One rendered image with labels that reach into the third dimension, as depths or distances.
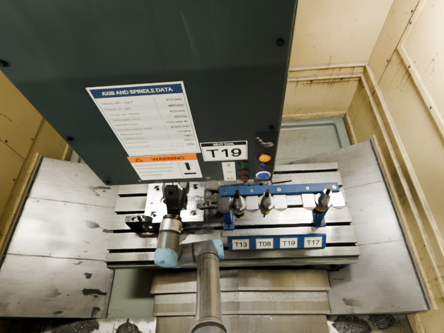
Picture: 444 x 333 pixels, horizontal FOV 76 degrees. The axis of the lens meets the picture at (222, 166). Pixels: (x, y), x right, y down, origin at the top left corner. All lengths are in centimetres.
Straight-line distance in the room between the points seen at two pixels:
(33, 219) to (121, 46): 159
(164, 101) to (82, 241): 144
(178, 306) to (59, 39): 133
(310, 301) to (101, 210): 129
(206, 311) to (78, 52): 70
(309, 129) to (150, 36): 185
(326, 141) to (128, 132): 172
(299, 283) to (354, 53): 128
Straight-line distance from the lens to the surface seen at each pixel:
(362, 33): 182
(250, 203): 114
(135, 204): 160
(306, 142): 212
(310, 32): 172
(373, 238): 165
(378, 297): 160
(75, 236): 188
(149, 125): 57
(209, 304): 90
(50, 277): 184
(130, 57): 47
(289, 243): 139
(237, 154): 63
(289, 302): 155
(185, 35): 43
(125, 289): 178
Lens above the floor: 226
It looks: 58 degrees down
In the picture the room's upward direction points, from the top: 9 degrees counter-clockwise
